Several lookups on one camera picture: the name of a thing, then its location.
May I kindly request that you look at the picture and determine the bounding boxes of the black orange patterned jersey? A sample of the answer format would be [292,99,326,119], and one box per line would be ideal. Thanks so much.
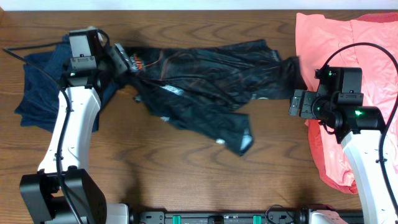
[126,39,306,156]

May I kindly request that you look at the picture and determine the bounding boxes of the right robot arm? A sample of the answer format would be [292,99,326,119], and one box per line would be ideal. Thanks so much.
[289,67,397,223]

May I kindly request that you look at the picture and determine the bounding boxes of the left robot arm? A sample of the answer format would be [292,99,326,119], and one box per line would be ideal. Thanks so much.
[19,27,130,223]

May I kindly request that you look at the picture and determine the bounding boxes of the red shirt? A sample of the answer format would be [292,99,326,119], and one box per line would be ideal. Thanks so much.
[306,12,398,195]

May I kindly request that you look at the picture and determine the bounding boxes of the coral pink shirt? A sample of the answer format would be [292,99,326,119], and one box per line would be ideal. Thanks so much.
[295,12,398,187]

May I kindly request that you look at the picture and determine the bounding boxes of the folded navy blue shorts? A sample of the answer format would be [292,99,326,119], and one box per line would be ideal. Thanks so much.
[14,34,121,133]

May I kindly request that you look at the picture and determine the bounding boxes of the small black looped cable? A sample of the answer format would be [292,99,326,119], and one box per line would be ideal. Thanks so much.
[266,203,299,224]

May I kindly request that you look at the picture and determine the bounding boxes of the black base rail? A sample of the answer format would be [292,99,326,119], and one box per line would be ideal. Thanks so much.
[129,211,364,224]

